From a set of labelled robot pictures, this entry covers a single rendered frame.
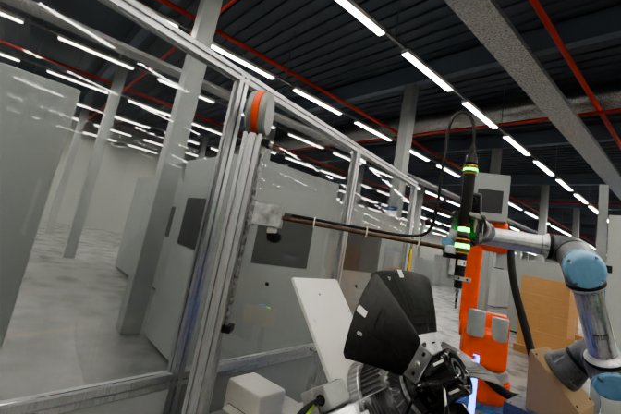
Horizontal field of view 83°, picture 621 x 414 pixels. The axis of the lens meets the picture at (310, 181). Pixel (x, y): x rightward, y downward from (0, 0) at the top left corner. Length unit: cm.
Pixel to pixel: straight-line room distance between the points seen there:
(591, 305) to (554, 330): 763
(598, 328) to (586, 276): 20
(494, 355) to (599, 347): 348
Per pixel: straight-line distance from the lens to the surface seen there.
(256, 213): 113
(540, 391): 183
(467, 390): 112
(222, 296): 117
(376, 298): 97
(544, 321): 925
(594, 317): 160
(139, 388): 130
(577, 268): 149
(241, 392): 140
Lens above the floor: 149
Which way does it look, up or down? 9 degrees up
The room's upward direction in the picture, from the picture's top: 10 degrees clockwise
